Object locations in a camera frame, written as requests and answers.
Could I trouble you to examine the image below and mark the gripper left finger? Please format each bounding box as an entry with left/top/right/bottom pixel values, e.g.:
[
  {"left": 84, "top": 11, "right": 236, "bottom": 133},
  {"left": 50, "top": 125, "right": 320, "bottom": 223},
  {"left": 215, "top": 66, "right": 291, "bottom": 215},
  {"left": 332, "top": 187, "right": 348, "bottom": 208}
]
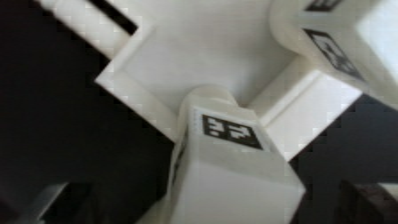
[{"left": 14, "top": 181, "right": 96, "bottom": 224}]

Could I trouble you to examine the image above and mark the white chair leg with tag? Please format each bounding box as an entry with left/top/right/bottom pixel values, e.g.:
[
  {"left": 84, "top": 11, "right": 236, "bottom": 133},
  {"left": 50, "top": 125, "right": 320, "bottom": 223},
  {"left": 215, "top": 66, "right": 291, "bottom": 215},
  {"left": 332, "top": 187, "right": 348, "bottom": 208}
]
[{"left": 270, "top": 0, "right": 398, "bottom": 110}]

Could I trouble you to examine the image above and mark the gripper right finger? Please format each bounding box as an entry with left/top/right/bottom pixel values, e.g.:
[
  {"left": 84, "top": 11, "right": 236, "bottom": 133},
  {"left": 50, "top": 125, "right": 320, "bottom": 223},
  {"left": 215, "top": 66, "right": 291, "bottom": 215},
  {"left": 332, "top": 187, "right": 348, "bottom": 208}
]
[{"left": 334, "top": 180, "right": 398, "bottom": 224}]

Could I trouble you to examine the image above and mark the white chair seat part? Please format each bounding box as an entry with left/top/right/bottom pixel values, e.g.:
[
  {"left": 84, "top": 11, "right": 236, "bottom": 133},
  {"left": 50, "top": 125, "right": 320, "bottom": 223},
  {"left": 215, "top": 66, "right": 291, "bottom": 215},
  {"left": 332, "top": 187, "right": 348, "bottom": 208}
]
[{"left": 34, "top": 0, "right": 361, "bottom": 158}]

